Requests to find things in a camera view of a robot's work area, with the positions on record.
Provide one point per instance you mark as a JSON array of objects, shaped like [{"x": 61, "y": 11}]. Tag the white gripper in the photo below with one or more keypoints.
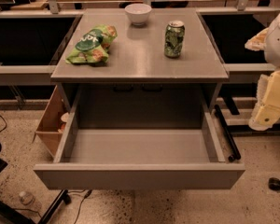
[{"x": 278, "y": 42}]

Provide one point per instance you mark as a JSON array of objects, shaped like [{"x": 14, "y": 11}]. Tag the green soda can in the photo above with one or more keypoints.
[{"x": 174, "y": 36}]

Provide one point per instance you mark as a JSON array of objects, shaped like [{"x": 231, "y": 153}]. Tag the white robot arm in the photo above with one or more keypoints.
[{"x": 272, "y": 44}]

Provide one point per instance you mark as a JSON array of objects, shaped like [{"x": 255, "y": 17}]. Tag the open grey top drawer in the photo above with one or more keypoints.
[{"x": 140, "y": 159}]

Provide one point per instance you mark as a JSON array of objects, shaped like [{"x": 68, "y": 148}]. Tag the grey cabinet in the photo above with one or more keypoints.
[{"x": 140, "y": 87}]

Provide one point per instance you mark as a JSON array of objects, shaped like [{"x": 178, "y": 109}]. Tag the black caster wheel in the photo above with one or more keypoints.
[{"x": 274, "y": 183}]

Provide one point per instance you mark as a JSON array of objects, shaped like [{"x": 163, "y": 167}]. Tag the white bowl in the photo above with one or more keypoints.
[{"x": 138, "y": 14}]

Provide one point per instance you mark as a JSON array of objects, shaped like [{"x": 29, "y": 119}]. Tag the green chip bag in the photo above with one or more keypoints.
[{"x": 93, "y": 47}]

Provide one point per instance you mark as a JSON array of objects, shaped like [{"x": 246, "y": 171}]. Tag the wooden side box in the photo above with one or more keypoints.
[{"x": 50, "y": 126}]

